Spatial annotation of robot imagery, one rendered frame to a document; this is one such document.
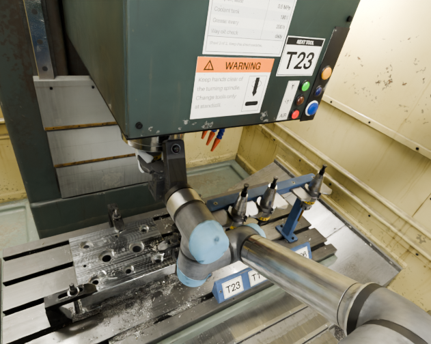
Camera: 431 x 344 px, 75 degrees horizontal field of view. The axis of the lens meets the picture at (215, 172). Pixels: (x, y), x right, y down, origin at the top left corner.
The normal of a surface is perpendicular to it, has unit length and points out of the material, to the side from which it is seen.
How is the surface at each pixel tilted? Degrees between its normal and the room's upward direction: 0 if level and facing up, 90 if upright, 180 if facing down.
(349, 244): 24
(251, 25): 90
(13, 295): 0
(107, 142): 90
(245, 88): 90
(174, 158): 60
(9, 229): 0
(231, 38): 90
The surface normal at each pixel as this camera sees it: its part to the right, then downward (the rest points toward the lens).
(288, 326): 0.28, -0.81
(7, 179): 0.49, 0.58
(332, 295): -0.72, -0.47
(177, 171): 0.49, 0.11
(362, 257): -0.20, -0.65
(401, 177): -0.85, 0.18
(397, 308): -0.15, -0.99
